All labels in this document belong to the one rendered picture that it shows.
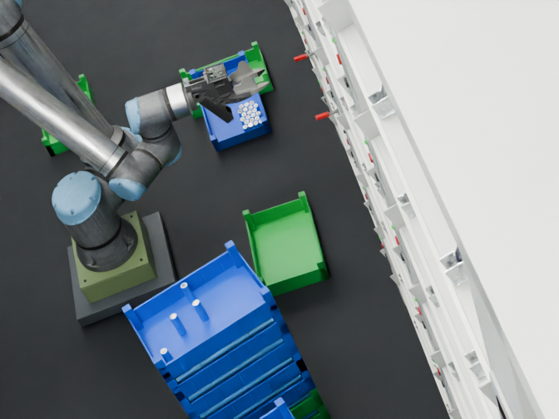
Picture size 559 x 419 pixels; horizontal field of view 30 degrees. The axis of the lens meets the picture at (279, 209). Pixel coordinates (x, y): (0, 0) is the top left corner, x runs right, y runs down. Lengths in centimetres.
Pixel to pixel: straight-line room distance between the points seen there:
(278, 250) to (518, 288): 247
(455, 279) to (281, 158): 242
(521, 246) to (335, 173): 260
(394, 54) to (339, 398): 196
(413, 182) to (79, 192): 196
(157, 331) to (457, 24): 166
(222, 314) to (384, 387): 56
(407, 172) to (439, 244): 11
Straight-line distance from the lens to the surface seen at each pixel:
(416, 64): 88
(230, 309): 242
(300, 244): 314
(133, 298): 316
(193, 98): 275
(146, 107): 274
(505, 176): 77
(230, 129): 357
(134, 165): 277
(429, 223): 110
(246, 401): 253
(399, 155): 117
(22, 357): 329
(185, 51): 404
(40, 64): 292
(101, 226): 304
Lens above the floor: 229
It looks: 45 degrees down
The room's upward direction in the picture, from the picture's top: 23 degrees counter-clockwise
